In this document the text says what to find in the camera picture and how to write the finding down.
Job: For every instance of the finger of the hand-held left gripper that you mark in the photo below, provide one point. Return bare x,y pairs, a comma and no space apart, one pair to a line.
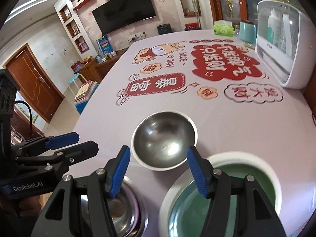
84,148
63,139

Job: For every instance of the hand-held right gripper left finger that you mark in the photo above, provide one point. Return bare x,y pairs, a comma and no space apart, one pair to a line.
121,172

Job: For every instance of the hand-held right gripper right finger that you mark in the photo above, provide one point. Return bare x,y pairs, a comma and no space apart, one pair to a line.
197,172

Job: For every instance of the plain white plate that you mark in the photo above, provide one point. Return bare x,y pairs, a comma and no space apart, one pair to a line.
234,156

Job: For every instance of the round steel bowl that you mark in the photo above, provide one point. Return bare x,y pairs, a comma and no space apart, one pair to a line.
160,138

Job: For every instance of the large flat-bottomed steel bowl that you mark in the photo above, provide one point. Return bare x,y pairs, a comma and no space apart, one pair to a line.
146,224

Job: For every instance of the person's left hand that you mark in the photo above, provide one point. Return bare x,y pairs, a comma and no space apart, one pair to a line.
29,203

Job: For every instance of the brown wooden door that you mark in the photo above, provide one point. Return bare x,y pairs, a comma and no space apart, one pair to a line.
34,86

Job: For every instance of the blue plastic stool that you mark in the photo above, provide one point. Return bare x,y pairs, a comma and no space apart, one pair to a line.
81,108

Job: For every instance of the stack of books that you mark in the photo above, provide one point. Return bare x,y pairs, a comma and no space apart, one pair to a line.
85,91

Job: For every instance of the light blue round stool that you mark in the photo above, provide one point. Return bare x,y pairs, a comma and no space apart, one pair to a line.
75,77

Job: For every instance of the pink gift box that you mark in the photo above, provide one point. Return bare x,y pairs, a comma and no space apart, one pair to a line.
77,66

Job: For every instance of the wooden television cabinet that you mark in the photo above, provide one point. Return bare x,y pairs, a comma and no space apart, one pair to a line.
98,69

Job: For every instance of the oranges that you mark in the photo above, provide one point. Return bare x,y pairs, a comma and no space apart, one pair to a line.
87,59

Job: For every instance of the blue standing display card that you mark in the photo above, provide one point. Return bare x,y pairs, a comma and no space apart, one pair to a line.
103,45

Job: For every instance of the red-lidded container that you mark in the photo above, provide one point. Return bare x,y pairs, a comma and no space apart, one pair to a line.
191,26

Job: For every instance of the green tissue box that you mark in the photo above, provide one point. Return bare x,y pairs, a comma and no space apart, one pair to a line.
223,28

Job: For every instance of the light blue canister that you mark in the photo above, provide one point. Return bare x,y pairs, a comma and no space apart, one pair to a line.
248,32

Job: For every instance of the white countertop dish cabinet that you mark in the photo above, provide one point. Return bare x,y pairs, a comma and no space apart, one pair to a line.
301,54

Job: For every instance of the white upright pole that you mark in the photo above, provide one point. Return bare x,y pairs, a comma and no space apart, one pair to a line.
197,12

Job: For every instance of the white bottle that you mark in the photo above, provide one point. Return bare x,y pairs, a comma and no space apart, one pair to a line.
274,27

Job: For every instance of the colourful wall poster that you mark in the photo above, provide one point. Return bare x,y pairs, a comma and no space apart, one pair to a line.
27,113

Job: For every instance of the column of wall niches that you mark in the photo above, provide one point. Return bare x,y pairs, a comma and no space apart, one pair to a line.
74,28

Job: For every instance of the wall socket strip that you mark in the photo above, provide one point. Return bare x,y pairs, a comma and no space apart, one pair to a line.
135,35

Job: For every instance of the red wall shelf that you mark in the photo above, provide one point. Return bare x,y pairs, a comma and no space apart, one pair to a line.
85,2

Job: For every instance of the black wall television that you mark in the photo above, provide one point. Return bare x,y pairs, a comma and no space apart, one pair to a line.
123,9

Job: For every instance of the tall wall niches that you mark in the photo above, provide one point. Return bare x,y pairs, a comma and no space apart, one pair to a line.
188,1

